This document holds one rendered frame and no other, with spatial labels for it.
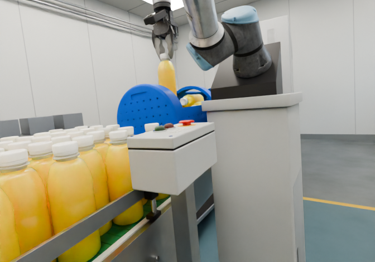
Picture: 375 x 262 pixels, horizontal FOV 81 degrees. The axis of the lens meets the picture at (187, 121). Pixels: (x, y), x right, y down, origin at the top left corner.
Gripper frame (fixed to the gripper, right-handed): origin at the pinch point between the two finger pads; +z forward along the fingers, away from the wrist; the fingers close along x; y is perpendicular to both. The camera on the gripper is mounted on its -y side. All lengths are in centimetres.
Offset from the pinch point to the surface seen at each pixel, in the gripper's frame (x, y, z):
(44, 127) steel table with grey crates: 262, 96, 36
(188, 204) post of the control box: -26, -39, 40
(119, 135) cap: -13, -43, 24
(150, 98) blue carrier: 0.7, -12.0, 16.6
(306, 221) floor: -48, 129, 136
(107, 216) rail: -16, -51, 38
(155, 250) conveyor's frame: -18, -42, 51
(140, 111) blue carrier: 5.9, -12.1, 20.8
